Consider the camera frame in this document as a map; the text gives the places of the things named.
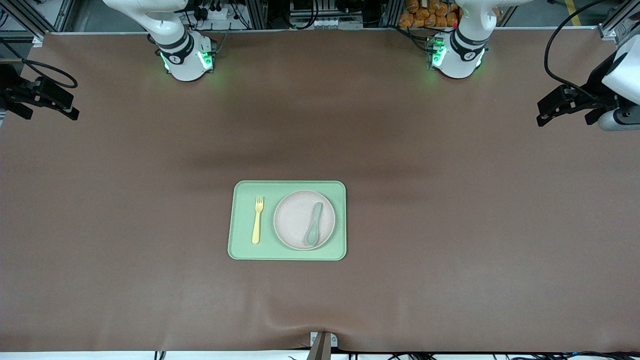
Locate yellow plastic fork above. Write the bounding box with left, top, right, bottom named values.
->
left=251, top=196, right=264, bottom=245

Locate round beige plate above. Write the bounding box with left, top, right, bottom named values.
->
left=273, top=190, right=336, bottom=251

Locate pile of orange packets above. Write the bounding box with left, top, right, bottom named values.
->
left=398, top=0, right=459, bottom=29

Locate white power strip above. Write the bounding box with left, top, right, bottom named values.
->
left=197, top=4, right=242, bottom=22

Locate brown table cover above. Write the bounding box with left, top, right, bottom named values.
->
left=0, top=27, right=640, bottom=353

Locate light green rectangular tray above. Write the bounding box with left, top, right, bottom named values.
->
left=227, top=180, right=347, bottom=262

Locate green plastic spoon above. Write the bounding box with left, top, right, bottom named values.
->
left=305, top=202, right=324, bottom=247

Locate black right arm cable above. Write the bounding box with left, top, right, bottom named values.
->
left=0, top=37, right=79, bottom=89

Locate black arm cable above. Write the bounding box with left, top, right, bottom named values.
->
left=0, top=37, right=79, bottom=89
left=544, top=0, right=608, bottom=99

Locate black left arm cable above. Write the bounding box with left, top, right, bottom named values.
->
left=544, top=0, right=608, bottom=99

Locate aluminium frame strut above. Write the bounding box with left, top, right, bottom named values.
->
left=599, top=0, right=640, bottom=42
left=0, top=0, right=76, bottom=47

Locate metal clamp bracket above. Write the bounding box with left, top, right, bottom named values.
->
left=307, top=331, right=339, bottom=360

